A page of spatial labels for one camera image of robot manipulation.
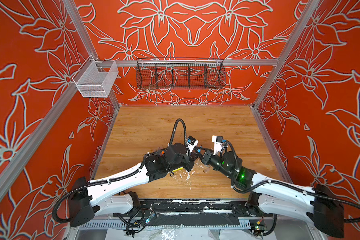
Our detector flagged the white wire basket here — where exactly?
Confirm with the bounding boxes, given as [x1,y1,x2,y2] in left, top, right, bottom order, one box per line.
[73,55,119,98]

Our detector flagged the black wire basket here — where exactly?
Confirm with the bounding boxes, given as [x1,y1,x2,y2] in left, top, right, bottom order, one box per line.
[136,58,227,90]

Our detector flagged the aluminium frame rails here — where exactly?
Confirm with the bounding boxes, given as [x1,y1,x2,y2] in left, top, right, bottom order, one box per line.
[0,1,319,202]

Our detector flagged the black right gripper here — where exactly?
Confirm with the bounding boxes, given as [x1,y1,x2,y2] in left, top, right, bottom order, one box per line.
[195,147,235,180]

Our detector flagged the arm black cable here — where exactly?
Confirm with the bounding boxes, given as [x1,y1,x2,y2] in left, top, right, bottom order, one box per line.
[51,118,188,223]
[223,140,360,223]

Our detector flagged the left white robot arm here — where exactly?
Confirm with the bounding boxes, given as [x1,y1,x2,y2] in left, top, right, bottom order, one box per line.
[68,143,196,227]

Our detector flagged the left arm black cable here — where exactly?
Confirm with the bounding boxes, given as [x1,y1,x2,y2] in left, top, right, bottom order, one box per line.
[51,118,188,223]

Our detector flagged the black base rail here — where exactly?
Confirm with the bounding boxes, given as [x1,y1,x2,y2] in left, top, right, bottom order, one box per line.
[77,197,274,232]

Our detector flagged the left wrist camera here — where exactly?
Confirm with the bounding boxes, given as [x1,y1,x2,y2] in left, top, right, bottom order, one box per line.
[186,136,199,154]

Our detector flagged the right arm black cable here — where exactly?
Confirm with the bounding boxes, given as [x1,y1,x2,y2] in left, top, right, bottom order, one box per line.
[223,140,360,223]

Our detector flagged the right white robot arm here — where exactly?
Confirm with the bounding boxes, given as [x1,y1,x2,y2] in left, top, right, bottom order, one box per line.
[202,150,345,238]

